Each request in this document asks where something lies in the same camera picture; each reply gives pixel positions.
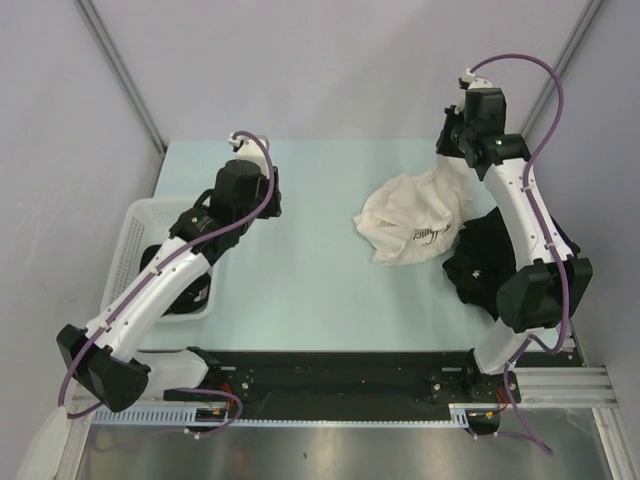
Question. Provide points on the aluminium frame rail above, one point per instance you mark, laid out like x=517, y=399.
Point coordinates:
x=531, y=387

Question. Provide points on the white plastic laundry basket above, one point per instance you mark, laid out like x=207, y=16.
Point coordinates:
x=147, y=223

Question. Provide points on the left aluminium corner post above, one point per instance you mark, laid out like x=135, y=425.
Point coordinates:
x=114, y=60

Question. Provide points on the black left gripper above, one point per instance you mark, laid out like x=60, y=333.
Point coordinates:
x=275, y=209

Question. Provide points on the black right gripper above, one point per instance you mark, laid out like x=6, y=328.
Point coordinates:
x=443, y=146

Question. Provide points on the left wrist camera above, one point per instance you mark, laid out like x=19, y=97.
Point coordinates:
x=247, y=149

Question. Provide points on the white t shirt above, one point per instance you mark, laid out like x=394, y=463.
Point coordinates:
x=414, y=219

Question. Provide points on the aluminium corner post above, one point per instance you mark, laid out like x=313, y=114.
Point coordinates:
x=549, y=77
x=114, y=60

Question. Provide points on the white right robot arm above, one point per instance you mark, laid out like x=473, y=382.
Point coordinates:
x=505, y=166

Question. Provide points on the white slotted cable duct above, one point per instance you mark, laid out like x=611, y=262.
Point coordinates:
x=198, y=417

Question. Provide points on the stack of black t shirts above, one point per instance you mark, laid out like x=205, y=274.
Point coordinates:
x=475, y=270

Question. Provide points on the right aluminium corner post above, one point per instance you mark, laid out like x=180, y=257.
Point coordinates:
x=549, y=77

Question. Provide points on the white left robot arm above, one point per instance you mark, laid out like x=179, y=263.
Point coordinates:
x=101, y=355

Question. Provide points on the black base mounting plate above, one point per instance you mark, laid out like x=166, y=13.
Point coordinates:
x=340, y=410

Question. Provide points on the black t shirt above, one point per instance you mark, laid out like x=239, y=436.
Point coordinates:
x=193, y=300

